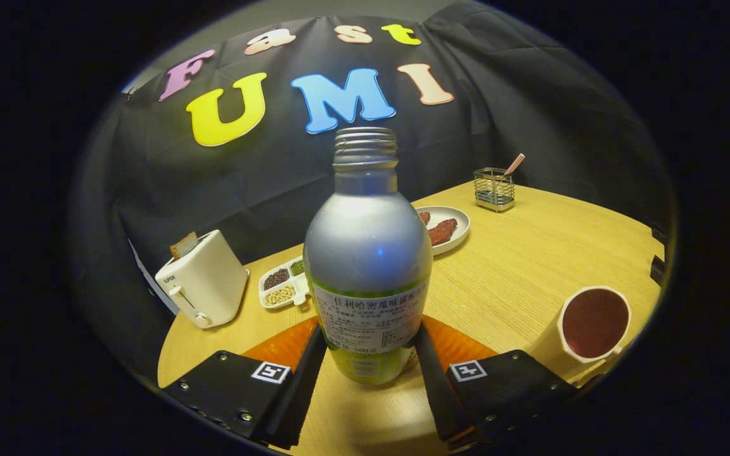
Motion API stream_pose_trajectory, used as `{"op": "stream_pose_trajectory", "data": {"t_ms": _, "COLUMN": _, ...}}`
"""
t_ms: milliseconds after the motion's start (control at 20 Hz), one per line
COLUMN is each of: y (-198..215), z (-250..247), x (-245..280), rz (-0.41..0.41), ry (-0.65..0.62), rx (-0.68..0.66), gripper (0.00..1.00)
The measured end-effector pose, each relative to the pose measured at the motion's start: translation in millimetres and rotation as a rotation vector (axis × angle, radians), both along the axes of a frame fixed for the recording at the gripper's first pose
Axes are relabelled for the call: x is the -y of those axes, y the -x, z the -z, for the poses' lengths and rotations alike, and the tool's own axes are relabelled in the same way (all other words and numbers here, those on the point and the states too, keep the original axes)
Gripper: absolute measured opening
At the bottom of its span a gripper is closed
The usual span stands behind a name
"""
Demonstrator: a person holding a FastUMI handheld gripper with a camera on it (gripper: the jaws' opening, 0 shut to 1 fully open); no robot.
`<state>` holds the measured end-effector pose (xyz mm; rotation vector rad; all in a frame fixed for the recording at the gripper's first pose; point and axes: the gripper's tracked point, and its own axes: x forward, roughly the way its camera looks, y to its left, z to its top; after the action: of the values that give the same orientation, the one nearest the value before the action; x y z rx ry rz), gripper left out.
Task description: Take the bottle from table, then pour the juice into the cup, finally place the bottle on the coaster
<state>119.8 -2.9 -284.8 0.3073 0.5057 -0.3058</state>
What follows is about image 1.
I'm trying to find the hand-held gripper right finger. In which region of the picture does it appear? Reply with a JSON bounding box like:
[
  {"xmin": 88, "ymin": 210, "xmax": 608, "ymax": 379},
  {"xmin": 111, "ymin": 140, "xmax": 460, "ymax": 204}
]
[{"xmin": 413, "ymin": 315, "xmax": 584, "ymax": 452}]

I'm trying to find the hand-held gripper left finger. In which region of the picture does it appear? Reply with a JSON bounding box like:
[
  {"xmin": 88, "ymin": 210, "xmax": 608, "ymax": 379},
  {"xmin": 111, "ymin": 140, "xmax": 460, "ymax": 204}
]
[{"xmin": 161, "ymin": 315, "xmax": 328, "ymax": 452}]

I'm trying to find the beige cup with wooden handle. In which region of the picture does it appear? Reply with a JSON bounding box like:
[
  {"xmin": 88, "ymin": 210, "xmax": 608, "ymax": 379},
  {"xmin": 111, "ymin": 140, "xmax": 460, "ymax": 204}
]
[{"xmin": 537, "ymin": 286, "xmax": 632, "ymax": 387}]

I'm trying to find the silver green juice bottle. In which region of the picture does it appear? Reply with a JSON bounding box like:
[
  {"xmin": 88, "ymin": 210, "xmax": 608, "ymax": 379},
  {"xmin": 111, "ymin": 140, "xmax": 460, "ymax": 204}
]
[{"xmin": 302, "ymin": 127, "xmax": 433, "ymax": 386}]

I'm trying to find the white divided dish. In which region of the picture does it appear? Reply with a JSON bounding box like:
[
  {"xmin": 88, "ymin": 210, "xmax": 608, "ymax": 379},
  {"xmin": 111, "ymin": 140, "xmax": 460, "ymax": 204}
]
[{"xmin": 258, "ymin": 256, "xmax": 311, "ymax": 310}]

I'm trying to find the white toaster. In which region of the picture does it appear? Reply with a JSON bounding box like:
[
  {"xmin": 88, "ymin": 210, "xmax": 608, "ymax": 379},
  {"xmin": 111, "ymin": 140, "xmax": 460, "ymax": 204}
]
[{"xmin": 155, "ymin": 229, "xmax": 250, "ymax": 329}]

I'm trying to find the wooden table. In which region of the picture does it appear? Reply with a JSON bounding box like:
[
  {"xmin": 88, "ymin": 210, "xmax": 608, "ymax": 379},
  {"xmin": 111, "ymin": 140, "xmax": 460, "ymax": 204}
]
[{"xmin": 157, "ymin": 180, "xmax": 665, "ymax": 456}]

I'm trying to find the white round plate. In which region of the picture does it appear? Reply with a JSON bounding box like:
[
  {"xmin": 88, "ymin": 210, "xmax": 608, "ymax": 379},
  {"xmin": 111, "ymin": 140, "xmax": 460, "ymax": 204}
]
[{"xmin": 416, "ymin": 206, "xmax": 471, "ymax": 257}]

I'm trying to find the bread slice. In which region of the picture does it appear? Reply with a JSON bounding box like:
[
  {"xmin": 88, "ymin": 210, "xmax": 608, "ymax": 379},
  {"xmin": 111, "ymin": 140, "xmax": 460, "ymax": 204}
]
[{"xmin": 169, "ymin": 232, "xmax": 200, "ymax": 260}]

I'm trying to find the metal wire holder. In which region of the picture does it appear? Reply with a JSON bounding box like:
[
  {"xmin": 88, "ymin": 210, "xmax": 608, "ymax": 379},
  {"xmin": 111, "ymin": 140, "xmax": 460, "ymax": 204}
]
[{"xmin": 473, "ymin": 167, "xmax": 516, "ymax": 213}]

